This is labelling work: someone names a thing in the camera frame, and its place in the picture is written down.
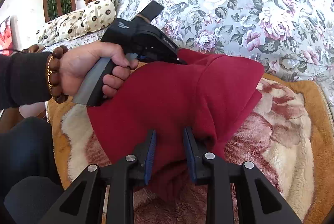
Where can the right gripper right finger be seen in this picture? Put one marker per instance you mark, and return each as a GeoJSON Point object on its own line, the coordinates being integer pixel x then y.
{"type": "Point", "coordinates": [234, 192]}

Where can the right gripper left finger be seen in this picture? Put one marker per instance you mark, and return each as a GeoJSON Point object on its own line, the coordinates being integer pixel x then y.
{"type": "Point", "coordinates": [106, 192]}

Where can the dark red sweater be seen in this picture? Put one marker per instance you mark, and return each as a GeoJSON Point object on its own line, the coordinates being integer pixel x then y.
{"type": "Point", "coordinates": [212, 94]}

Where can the black sleeved left forearm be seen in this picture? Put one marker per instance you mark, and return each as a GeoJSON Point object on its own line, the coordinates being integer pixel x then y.
{"type": "Point", "coordinates": [23, 79]}

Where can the person's left hand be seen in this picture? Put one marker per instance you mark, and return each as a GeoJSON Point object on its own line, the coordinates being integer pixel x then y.
{"type": "Point", "coordinates": [76, 63]}

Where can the cream patterned pillow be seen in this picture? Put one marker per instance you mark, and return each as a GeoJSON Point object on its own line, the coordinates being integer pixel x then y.
{"type": "Point", "coordinates": [66, 27]}
{"type": "Point", "coordinates": [98, 15]}

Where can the person's dark trouser legs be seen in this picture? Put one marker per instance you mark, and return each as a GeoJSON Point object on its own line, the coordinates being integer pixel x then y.
{"type": "Point", "coordinates": [30, 183]}

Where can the fleece floral blanket orange border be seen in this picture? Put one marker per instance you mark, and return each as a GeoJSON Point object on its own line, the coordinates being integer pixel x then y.
{"type": "Point", "coordinates": [289, 136]}

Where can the grey floral bed quilt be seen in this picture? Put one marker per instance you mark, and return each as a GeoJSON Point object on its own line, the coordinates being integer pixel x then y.
{"type": "Point", "coordinates": [292, 39]}

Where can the red floral picture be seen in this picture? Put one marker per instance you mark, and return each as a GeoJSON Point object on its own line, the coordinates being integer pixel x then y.
{"type": "Point", "coordinates": [6, 41]}

